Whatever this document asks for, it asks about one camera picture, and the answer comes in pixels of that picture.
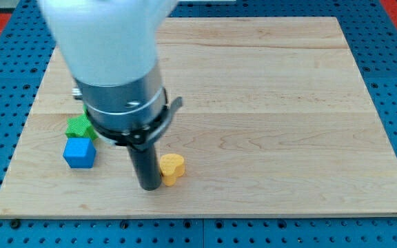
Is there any blue perforated table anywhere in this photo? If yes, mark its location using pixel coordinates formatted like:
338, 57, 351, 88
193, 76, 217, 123
0, 0, 397, 247

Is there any wooden board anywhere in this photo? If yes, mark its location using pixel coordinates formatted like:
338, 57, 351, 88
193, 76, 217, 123
0, 17, 397, 219

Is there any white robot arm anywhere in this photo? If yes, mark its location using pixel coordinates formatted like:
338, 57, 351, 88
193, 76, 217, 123
38, 0, 183, 191

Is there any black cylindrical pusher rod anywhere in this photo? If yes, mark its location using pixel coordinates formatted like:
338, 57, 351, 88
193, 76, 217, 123
128, 145, 162, 191

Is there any yellow heart block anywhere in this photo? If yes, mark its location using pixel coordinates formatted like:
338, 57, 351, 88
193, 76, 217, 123
160, 154, 185, 187

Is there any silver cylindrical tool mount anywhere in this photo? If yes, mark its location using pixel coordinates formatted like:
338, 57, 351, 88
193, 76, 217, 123
76, 63, 183, 150

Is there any green star block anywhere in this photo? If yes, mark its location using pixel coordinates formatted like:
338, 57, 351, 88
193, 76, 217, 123
65, 105, 98, 141

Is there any blue cube block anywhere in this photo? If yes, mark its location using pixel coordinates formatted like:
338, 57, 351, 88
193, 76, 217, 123
63, 138, 96, 169

